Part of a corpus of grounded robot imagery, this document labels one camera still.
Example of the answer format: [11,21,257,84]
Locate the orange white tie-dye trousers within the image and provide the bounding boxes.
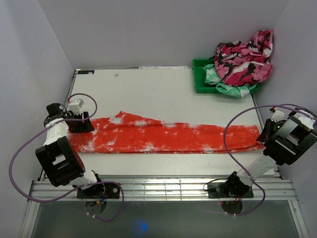
[68,111,263,154]

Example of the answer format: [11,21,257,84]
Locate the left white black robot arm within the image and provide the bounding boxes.
[35,99,105,198]

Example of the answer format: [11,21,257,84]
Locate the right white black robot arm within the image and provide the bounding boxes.
[220,106,317,198]

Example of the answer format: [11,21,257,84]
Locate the blue label sticker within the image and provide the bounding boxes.
[77,70,95,74]

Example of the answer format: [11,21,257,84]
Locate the pink camouflage garment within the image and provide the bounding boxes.
[213,30,274,87]

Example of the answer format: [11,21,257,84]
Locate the mint green white garment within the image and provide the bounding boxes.
[203,64,257,98]

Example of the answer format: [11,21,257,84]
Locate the green plastic bin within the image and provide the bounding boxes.
[193,58,260,94]

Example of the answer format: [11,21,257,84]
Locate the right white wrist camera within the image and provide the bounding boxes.
[269,107,285,122]

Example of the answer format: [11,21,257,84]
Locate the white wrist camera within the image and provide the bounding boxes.
[269,107,285,122]
[67,99,84,116]

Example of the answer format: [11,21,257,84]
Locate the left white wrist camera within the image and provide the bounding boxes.
[67,99,84,116]

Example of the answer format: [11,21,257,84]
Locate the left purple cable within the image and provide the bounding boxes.
[8,93,125,222]

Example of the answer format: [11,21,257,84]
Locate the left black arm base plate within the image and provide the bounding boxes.
[76,183,120,199]

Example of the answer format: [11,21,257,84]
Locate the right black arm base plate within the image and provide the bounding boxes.
[203,178,254,199]

